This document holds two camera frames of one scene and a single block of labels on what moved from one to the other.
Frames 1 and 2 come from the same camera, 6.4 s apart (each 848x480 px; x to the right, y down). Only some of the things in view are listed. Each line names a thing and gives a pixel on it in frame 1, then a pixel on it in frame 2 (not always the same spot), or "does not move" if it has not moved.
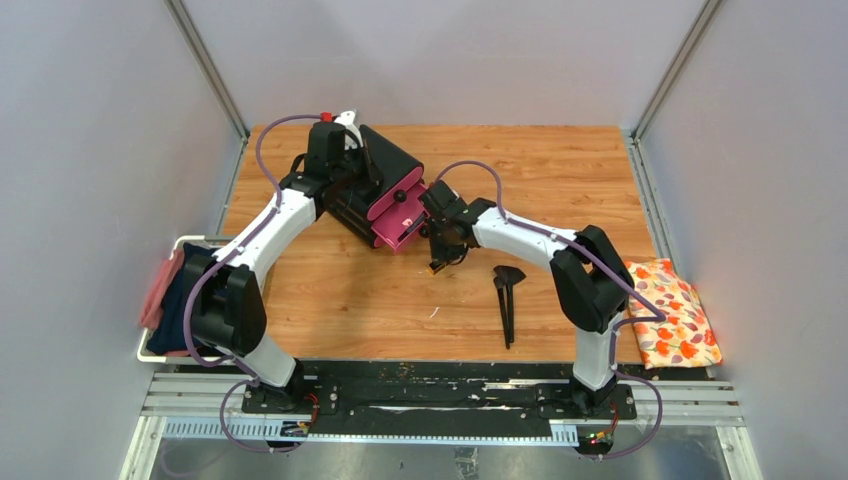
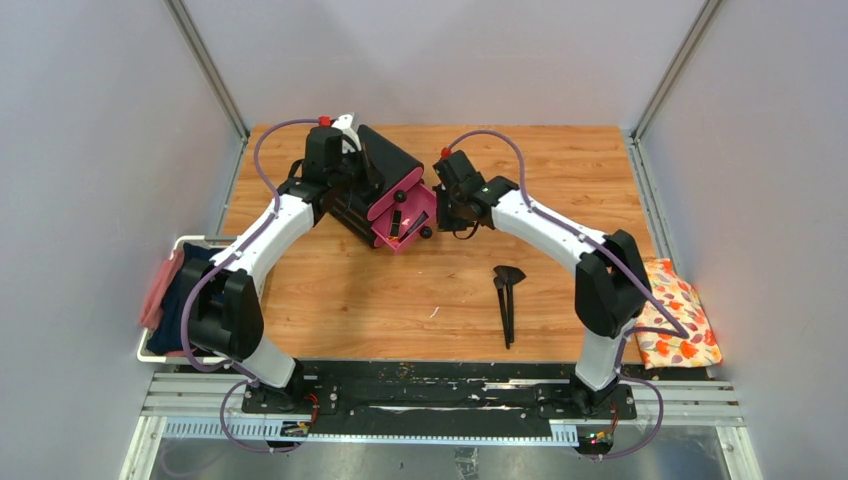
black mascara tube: x=414 y=226 does not move
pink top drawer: x=398 y=192 does not move
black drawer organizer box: x=357 y=205 does not move
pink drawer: x=393 y=230 does not move
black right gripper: x=440 y=253 → x=444 y=223
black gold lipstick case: x=435 y=266 → x=395 y=225
